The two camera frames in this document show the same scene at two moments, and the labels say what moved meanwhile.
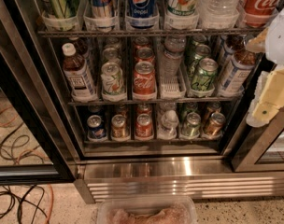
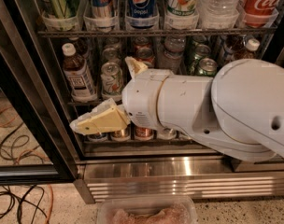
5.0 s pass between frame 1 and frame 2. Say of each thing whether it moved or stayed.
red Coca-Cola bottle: stayed
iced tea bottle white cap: stayed
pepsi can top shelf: stayed
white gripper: moved
